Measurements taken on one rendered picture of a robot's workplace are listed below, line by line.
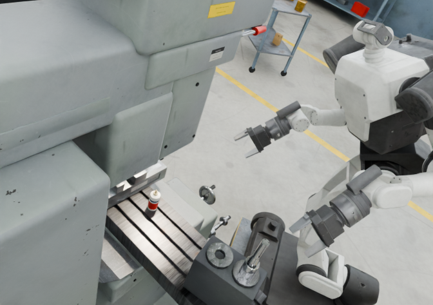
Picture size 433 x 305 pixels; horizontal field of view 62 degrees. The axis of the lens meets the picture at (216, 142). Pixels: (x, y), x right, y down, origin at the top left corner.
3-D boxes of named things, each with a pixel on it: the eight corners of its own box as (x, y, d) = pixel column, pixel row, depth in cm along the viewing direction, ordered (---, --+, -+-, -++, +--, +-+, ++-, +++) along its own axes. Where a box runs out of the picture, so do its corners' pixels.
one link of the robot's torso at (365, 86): (397, 107, 143) (397, 17, 125) (468, 146, 114) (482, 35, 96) (329, 131, 141) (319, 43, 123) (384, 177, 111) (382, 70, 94)
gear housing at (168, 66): (176, 22, 111) (182, -9, 105) (235, 62, 103) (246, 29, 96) (80, 42, 88) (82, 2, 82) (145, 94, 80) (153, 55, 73)
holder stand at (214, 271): (200, 262, 135) (214, 231, 122) (249, 297, 129) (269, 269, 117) (182, 286, 126) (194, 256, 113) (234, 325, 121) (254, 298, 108)
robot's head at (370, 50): (372, 45, 115) (371, 17, 111) (392, 52, 106) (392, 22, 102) (353, 51, 115) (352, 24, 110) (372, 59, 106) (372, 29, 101)
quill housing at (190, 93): (155, 110, 129) (173, 27, 108) (196, 144, 121) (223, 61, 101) (111, 128, 115) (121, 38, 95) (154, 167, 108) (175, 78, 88)
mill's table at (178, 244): (69, 123, 181) (69, 110, 176) (259, 305, 137) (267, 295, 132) (24, 140, 165) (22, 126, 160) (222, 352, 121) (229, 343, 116)
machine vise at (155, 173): (144, 157, 166) (147, 140, 159) (164, 177, 161) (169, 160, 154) (74, 190, 143) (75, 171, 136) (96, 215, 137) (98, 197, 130)
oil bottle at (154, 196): (152, 202, 149) (156, 184, 142) (159, 207, 148) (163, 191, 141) (145, 206, 146) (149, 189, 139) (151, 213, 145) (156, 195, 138)
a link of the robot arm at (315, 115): (282, 117, 150) (311, 117, 153) (289, 128, 143) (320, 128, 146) (285, 103, 147) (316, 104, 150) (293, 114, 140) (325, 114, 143)
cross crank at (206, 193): (202, 191, 209) (207, 178, 201) (216, 204, 205) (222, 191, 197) (183, 204, 198) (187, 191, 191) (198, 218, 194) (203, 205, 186)
